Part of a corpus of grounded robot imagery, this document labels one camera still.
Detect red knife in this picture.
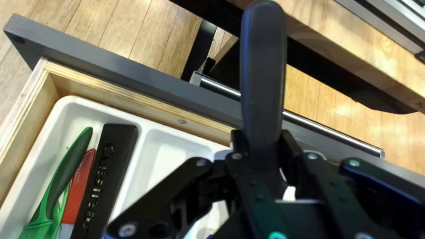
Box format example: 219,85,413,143
59,147,99,239

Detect green knife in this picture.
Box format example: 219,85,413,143
16,126,96,239

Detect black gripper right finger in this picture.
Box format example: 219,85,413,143
278,129,425,239

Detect white cutlery organizer tray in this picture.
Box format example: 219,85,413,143
0,94,237,239

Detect wooden drawer with grey front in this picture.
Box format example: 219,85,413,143
0,12,387,239

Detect steel drawer handle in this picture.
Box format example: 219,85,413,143
189,72,385,159

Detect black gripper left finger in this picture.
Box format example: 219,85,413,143
104,129,285,239

